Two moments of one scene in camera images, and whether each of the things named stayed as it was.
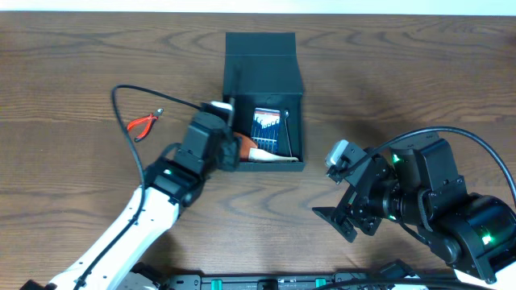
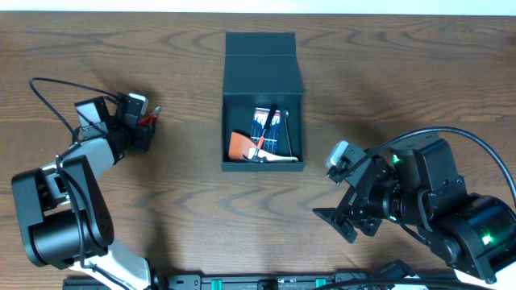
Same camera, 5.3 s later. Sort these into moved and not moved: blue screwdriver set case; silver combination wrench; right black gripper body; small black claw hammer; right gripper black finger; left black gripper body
Moved: small black claw hammer; left black gripper body
Not moved: right black gripper body; blue screwdriver set case; silver combination wrench; right gripper black finger
